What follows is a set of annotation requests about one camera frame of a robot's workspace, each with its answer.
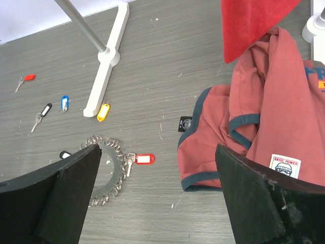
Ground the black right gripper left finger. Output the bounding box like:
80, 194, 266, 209
1, 144, 102, 243

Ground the white clothes rack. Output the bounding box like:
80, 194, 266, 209
55, 0, 129, 117

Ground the red cloth on hanger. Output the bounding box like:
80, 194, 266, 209
220, 0, 299, 64

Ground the metal disc keyring organizer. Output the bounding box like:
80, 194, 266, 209
80, 135, 127, 207

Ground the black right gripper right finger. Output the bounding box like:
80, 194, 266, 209
215, 144, 324, 243

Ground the blue key tag with key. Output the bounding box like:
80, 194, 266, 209
61, 95, 70, 112

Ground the key with small red tag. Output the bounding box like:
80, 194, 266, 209
15, 74, 36, 93

